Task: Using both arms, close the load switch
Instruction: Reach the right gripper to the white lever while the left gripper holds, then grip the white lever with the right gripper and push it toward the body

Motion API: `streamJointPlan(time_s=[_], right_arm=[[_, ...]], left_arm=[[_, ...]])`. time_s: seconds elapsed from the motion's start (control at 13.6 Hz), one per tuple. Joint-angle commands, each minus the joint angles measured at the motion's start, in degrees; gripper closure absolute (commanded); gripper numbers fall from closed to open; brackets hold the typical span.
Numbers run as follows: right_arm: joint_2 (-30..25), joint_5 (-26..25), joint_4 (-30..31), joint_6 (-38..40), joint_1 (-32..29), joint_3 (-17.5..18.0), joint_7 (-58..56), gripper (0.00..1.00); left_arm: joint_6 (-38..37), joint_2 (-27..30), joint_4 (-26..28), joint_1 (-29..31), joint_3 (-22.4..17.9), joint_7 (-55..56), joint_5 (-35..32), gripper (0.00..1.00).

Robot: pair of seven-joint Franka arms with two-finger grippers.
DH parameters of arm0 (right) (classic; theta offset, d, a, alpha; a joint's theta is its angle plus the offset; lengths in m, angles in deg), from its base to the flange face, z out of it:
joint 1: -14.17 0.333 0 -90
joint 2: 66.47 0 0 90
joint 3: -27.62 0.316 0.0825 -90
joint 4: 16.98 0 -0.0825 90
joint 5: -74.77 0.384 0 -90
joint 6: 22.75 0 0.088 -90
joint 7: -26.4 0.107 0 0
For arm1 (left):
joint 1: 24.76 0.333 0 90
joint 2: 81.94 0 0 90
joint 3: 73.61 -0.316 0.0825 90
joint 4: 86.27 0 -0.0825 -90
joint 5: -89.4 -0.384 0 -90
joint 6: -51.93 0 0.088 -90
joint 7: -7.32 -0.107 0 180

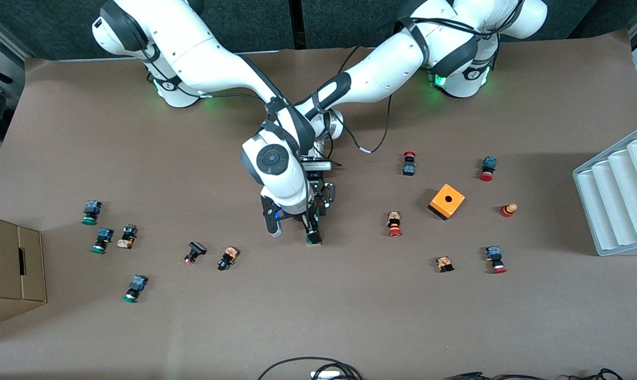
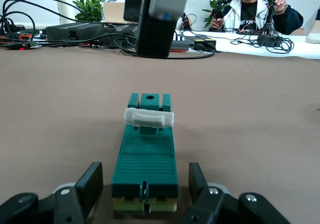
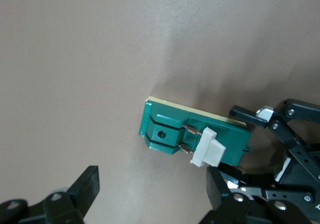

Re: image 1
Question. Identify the orange contact block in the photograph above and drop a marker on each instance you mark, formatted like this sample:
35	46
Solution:
444	263

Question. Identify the small red button blue block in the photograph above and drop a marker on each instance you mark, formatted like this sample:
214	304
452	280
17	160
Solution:
409	164

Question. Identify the black selector switch orange block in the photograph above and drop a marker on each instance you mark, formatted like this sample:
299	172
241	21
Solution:
227	258

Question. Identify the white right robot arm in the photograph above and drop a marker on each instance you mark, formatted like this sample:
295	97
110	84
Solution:
218	63

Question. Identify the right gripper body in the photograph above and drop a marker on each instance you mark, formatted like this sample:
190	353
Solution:
315	206

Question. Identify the red mushroom button blue block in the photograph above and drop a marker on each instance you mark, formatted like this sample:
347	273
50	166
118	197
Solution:
495	259
488	168

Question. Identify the brown cardboard box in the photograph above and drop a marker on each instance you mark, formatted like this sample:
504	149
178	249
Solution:
12	269

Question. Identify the black push button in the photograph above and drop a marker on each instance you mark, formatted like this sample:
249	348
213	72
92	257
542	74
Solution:
195	252

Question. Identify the black pushbutton orange block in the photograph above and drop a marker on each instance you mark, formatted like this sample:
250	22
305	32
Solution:
127	236

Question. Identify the red orange button head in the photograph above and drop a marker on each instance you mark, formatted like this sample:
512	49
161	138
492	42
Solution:
508	210

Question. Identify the green mushroom button blue block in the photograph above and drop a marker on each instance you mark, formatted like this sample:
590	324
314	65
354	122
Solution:
91	211
102	240
134	287

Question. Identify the white ribbed plastic tray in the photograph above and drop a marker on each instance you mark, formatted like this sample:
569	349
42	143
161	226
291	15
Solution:
619	195

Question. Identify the white power adapter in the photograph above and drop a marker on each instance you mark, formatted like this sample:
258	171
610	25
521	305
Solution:
326	375

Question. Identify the orange button enclosure box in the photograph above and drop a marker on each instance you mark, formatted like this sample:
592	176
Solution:
447	201

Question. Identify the red emergency stop orange block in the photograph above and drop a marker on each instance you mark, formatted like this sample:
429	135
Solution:
394	223

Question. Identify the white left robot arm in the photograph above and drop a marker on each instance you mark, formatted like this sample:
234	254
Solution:
392	58

